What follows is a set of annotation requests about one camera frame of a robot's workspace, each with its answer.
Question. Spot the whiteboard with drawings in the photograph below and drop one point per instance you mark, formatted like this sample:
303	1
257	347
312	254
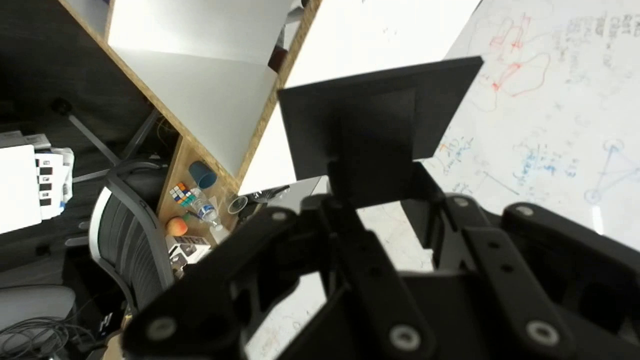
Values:
561	120

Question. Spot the grey mesh office chair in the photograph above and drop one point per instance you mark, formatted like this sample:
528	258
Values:
133	247

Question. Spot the white box with black labels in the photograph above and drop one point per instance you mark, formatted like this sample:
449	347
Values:
20	186

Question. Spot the black T-shaped plastic object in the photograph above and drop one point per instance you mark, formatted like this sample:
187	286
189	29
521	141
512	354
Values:
373	120

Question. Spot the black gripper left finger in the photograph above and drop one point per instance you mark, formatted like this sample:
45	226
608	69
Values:
221	286

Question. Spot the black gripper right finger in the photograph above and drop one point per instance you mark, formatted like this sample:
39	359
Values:
533	280

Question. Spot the blue cup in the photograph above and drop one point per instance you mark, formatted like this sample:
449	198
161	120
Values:
202	175

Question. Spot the black stand legs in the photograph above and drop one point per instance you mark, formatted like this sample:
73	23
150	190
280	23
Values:
100	141

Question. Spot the white particle board shelf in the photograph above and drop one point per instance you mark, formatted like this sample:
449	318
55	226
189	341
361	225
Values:
207	86

